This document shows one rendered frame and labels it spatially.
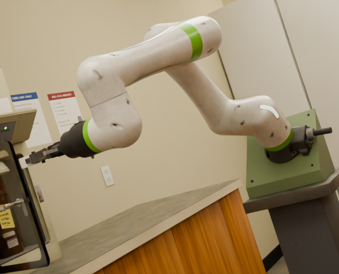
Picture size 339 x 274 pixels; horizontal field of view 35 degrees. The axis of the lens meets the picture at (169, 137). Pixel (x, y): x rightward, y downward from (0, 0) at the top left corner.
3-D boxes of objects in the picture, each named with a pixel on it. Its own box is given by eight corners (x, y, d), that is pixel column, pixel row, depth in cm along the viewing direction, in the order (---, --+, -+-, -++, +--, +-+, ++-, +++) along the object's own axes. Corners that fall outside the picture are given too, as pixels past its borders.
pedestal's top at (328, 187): (351, 174, 201) (347, 163, 201) (332, 194, 174) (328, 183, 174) (274, 192, 218) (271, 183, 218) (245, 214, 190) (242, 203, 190)
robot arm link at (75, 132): (91, 159, 132) (113, 151, 140) (75, 114, 133) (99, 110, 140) (74, 164, 136) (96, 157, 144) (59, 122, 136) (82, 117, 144)
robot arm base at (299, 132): (334, 120, 190) (328, 111, 186) (333, 155, 181) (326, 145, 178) (267, 134, 204) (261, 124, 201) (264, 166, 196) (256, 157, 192)
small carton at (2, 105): (-5, 118, 193) (-11, 103, 193) (7, 116, 197) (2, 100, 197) (0, 115, 189) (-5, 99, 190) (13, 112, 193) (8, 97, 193)
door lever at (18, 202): (6, 210, 166) (4, 203, 166) (23, 205, 160) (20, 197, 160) (-9, 216, 162) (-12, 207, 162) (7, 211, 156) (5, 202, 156)
